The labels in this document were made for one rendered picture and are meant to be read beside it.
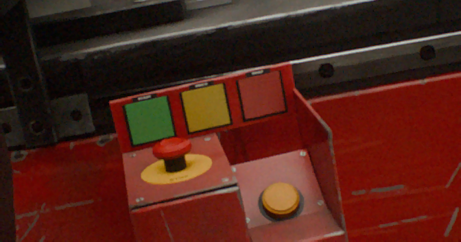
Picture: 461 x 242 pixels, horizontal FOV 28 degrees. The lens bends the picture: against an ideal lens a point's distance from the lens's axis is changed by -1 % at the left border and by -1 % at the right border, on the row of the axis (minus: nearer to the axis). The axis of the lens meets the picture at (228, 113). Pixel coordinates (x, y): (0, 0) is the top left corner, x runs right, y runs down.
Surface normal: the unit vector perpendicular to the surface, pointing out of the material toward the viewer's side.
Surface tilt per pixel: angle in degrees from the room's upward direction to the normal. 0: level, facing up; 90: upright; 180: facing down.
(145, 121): 90
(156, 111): 90
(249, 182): 35
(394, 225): 90
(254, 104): 90
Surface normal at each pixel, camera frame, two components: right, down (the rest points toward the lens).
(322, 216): -0.18, -0.94
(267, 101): 0.15, 0.28
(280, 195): -0.07, -0.61
